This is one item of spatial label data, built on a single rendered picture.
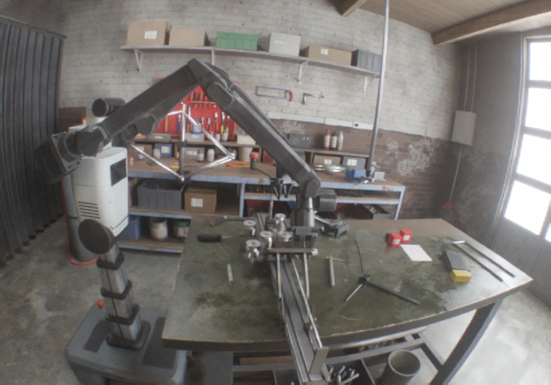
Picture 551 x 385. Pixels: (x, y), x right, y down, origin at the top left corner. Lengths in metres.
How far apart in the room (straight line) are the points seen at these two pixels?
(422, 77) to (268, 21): 2.09
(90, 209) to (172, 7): 2.55
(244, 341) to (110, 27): 3.24
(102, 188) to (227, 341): 0.65
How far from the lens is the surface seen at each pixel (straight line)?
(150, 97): 0.74
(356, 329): 0.80
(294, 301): 0.81
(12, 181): 3.00
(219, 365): 0.90
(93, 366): 1.53
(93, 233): 1.13
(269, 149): 0.75
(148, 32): 2.93
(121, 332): 1.49
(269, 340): 0.72
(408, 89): 3.71
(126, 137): 1.27
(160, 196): 2.46
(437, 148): 4.12
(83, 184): 1.05
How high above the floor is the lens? 1.42
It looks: 15 degrees down
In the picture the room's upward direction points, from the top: 6 degrees clockwise
